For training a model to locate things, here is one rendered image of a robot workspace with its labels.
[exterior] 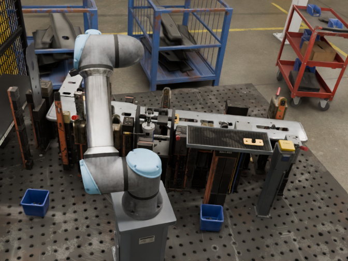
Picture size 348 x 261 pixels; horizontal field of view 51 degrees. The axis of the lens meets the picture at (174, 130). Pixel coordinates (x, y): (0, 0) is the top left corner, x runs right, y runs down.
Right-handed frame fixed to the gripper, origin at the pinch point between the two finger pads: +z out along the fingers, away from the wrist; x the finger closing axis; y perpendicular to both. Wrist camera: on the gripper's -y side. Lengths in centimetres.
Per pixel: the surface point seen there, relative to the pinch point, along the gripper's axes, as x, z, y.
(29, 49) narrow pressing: 0.3, -20.5, -28.2
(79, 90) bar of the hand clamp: -14.1, -11.4, -0.8
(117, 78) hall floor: 205, 111, -11
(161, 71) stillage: 201, 90, 38
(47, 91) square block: 9.0, 7.5, -23.5
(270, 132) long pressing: -4, 3, 98
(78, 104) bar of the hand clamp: -16.6, -5.5, -0.4
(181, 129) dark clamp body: -19, -2, 49
